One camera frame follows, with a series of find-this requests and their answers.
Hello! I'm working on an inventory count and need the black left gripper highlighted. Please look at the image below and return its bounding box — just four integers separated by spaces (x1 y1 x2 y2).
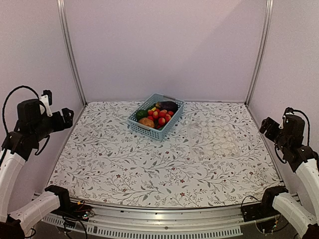
31 107 74 141

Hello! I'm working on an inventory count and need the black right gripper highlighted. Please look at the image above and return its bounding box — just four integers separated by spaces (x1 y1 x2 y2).
260 118 291 153

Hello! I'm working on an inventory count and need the clear zip top bag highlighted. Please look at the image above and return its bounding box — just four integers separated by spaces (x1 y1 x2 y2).
187 120 240 161

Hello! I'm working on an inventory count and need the light blue plastic basket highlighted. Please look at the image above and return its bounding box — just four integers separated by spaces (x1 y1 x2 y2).
128 93 185 141

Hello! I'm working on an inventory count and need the green bell pepper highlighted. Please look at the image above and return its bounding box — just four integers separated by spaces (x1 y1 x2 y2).
136 110 149 121

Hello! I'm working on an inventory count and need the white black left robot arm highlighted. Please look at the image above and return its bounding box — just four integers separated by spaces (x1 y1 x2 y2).
0 95 74 239

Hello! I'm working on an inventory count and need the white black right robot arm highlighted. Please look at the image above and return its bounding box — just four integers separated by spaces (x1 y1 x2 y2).
258 113 319 239

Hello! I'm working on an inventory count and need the floral patterned tablecloth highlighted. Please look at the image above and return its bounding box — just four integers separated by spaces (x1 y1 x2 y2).
49 102 281 208

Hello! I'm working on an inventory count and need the brown potato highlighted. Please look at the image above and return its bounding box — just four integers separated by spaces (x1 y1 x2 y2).
138 118 155 128

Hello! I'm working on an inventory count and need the red cherry tomato cluster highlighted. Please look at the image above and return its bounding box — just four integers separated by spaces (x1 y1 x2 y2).
148 109 174 129

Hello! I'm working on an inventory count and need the purple eggplant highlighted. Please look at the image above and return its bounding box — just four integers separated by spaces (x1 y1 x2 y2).
155 101 178 113

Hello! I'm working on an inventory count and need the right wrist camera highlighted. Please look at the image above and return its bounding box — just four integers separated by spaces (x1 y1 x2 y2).
279 112 293 129

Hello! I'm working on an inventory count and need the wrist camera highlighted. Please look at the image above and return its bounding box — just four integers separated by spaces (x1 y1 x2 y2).
39 90 53 117
279 112 293 129

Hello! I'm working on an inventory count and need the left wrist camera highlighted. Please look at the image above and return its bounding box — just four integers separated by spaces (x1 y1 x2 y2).
39 90 53 117

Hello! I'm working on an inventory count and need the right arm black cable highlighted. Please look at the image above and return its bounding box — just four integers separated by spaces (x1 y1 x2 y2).
284 107 311 145

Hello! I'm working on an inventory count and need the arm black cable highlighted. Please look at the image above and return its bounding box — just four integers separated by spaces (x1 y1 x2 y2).
284 107 311 145
1 85 40 130

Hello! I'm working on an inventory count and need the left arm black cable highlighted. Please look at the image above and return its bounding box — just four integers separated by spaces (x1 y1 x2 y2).
1 85 40 130

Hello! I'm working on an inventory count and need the aluminium front rail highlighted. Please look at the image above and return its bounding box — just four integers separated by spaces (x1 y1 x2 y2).
32 191 307 239

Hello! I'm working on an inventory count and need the left aluminium frame post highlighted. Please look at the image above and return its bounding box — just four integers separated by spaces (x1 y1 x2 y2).
57 0 87 106

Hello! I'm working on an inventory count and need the aluminium frame post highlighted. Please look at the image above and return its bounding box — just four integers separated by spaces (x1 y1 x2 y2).
57 0 87 106
245 0 274 107

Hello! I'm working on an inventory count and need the right aluminium frame post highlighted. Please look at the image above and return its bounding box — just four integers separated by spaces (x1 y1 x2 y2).
245 0 274 107

